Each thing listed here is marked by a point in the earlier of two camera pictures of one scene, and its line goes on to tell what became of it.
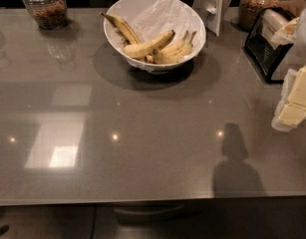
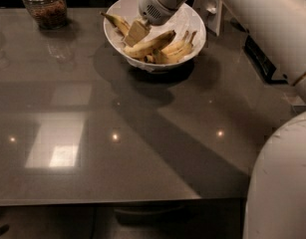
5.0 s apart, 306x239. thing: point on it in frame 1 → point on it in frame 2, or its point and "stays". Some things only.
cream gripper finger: x=301 y=90 → x=138 y=30
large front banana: x=150 y=47 stays
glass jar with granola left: x=47 y=3 stays
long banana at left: x=123 y=27 stays
